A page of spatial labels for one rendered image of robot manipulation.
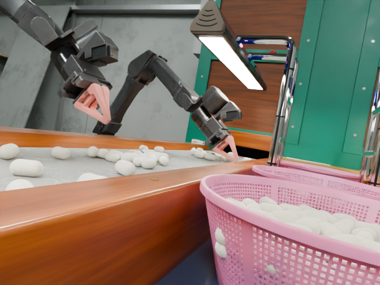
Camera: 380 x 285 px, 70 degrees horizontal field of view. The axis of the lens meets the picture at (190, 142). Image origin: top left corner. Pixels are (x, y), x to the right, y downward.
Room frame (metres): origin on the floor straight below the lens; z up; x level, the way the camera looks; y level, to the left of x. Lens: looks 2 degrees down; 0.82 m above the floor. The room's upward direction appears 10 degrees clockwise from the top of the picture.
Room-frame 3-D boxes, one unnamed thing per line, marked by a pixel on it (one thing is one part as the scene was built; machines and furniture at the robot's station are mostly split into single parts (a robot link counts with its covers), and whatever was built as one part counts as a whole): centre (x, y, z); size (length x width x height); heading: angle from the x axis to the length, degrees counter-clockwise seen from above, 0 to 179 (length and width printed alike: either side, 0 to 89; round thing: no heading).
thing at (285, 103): (0.85, -0.19, 0.90); 0.20 x 0.19 x 0.45; 156
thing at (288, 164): (0.93, -0.44, 0.72); 0.27 x 0.27 x 0.10
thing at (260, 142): (1.32, -0.24, 0.83); 0.30 x 0.06 x 0.07; 66
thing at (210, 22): (0.89, -0.12, 1.08); 0.62 x 0.08 x 0.07; 156
